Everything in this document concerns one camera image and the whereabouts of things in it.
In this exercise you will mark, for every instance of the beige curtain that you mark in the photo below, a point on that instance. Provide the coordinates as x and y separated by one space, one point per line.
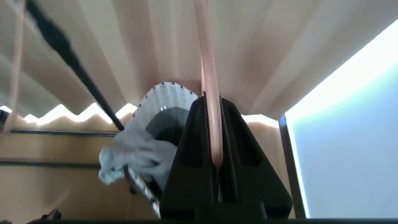
264 46

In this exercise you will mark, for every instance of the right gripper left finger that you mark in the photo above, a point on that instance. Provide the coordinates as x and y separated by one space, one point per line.
186 186

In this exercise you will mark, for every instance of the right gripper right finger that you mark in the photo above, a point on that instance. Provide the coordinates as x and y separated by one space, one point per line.
255 189

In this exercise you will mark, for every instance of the pale grey shorts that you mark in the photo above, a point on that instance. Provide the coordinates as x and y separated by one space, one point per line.
136 152

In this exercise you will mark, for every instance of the white laundry basket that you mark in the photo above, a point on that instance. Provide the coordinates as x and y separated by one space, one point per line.
168 96

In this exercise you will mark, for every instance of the black clothes rack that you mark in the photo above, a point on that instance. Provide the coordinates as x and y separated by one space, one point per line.
62 46

